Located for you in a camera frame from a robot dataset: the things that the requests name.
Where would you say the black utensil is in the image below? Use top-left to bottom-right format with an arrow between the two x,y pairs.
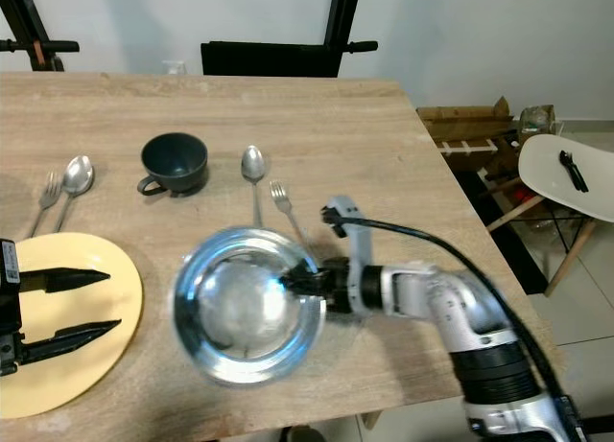
557,150 -> 590,195

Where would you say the dark grey cup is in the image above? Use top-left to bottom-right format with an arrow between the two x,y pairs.
136,132 -> 210,198

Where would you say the wooden crate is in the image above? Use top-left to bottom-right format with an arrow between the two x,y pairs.
416,96 -> 538,232

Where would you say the white shell chair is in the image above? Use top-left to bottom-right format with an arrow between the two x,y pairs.
487,133 -> 614,298

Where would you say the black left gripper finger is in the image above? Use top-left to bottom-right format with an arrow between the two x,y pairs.
14,266 -> 114,296
14,318 -> 125,369

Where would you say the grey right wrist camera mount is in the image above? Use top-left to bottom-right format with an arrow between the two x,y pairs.
323,195 -> 377,270

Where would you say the silver metal spoon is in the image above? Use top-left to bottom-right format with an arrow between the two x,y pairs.
240,144 -> 269,228
59,154 -> 96,234

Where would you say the clear glass bowl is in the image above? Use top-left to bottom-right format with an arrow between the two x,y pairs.
172,226 -> 328,386

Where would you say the silver metal fork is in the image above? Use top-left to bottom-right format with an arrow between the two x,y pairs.
38,170 -> 71,213
269,179 -> 310,240

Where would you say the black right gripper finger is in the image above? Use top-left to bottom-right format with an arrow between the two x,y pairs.
282,267 -> 325,297

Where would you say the black stand with orange band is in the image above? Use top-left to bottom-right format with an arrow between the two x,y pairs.
0,0 -> 81,76

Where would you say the yellow plate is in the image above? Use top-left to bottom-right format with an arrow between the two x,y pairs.
0,232 -> 146,421

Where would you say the black metal stand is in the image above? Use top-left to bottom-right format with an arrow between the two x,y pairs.
201,0 -> 381,78

